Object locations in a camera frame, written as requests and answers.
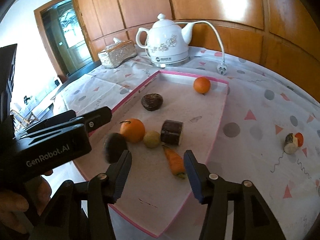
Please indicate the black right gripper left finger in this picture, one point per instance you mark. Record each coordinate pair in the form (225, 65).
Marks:
(104, 189)

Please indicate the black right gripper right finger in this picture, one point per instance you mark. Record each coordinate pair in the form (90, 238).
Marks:
(208, 189)

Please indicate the orange carrot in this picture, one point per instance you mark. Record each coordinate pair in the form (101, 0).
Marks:
(175, 162)

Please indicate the dark round fruit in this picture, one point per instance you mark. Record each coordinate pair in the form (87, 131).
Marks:
(152, 102)
(114, 146)

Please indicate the orange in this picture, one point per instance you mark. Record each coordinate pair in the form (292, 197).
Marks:
(133, 130)

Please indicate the dark cut cylinder vegetable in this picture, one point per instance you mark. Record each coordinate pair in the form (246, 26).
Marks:
(171, 132)

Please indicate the small tan round fruit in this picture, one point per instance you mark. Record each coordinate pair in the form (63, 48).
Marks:
(151, 139)

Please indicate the pale cut vegetable piece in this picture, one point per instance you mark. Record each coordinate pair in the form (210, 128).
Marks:
(290, 144)

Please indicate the dark round fruit front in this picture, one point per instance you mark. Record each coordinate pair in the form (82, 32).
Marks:
(152, 102)

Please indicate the red tomato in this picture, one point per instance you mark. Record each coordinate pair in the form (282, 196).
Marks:
(300, 139)

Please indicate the person's left hand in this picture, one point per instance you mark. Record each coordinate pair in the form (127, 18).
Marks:
(12, 202)

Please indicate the white patterned tablecloth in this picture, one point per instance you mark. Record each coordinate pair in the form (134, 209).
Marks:
(261, 109)

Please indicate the pink rimmed white tray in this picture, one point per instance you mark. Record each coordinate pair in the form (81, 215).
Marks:
(166, 102)

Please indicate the wooden framed glass door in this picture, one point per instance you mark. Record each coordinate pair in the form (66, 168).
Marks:
(62, 37)

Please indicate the silver patterned tissue box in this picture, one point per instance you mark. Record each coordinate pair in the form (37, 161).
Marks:
(117, 53)

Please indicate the white ceramic electric kettle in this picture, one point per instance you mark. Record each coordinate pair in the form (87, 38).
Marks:
(166, 42)

